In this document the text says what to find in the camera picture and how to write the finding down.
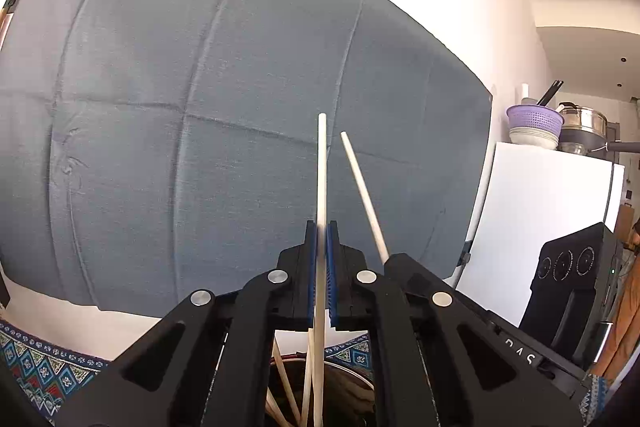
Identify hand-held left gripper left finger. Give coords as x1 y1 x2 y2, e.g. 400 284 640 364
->
55 222 318 427

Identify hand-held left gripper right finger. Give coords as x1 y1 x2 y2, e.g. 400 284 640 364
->
326 221 586 427

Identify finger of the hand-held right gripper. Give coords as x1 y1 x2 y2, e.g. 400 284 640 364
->
383 253 489 317

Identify wooden chopstick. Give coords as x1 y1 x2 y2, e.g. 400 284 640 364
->
311 113 330 427
300 331 316 426
265 389 281 427
340 131 390 266
272 338 302 424

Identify black cylindrical utensil holder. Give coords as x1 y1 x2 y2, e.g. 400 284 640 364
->
264 351 377 427

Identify person's right forearm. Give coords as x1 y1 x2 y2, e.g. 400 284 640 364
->
591 257 640 388

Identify black kitchen utensils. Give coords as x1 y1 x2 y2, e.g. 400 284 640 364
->
536 79 565 106

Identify black appliance with round dials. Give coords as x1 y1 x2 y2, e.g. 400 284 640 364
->
520 221 624 370

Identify white refrigerator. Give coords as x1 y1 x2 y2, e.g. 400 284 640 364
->
452 140 626 333

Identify white bowl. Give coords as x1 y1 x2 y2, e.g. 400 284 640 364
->
509 127 560 152

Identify purple plastic colander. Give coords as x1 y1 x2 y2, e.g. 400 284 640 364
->
506 104 566 133

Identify steel pot with lid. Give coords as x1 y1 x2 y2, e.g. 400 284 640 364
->
556 101 610 139

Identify grey cloth backdrop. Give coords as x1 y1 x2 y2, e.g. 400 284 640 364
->
0 0 494 316

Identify blue patterned tablecloth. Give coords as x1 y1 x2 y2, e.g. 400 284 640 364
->
0 319 611 427

